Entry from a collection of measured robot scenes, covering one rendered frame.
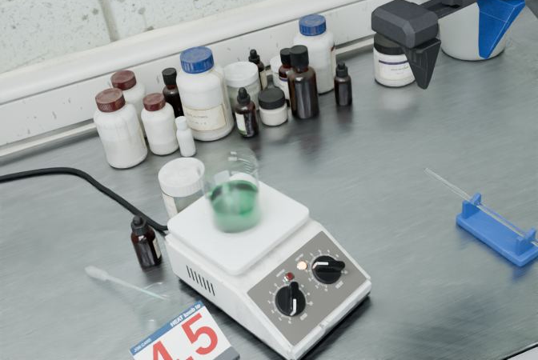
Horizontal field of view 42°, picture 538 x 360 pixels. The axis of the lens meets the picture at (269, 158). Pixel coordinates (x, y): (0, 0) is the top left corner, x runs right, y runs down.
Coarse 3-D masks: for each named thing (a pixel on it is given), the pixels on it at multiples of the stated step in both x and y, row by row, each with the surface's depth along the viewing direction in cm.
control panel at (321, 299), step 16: (320, 240) 77; (304, 256) 76; (336, 256) 77; (272, 272) 74; (288, 272) 74; (304, 272) 75; (352, 272) 76; (256, 288) 72; (272, 288) 73; (304, 288) 74; (320, 288) 74; (336, 288) 75; (352, 288) 75; (256, 304) 72; (272, 304) 72; (320, 304) 73; (336, 304) 74; (272, 320) 71; (288, 320) 72; (304, 320) 72; (320, 320) 72; (288, 336) 71; (304, 336) 71
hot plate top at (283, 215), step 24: (264, 192) 81; (192, 216) 79; (264, 216) 77; (288, 216) 77; (192, 240) 76; (216, 240) 75; (240, 240) 75; (264, 240) 74; (216, 264) 73; (240, 264) 72
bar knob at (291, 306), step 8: (288, 288) 72; (296, 288) 72; (280, 296) 72; (288, 296) 72; (296, 296) 71; (280, 304) 72; (288, 304) 71; (296, 304) 71; (304, 304) 72; (288, 312) 71; (296, 312) 72
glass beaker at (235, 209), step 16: (208, 160) 75; (224, 160) 76; (240, 160) 76; (256, 160) 73; (208, 176) 76; (224, 176) 77; (240, 176) 77; (256, 176) 73; (208, 192) 72; (224, 192) 71; (240, 192) 72; (256, 192) 73; (208, 208) 75; (224, 208) 73; (240, 208) 73; (256, 208) 74; (224, 224) 74; (240, 224) 74; (256, 224) 75
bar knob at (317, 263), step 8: (320, 256) 76; (328, 256) 76; (312, 264) 75; (320, 264) 74; (328, 264) 74; (336, 264) 74; (344, 264) 74; (312, 272) 75; (320, 272) 75; (328, 272) 75; (336, 272) 75; (320, 280) 74; (328, 280) 74; (336, 280) 75
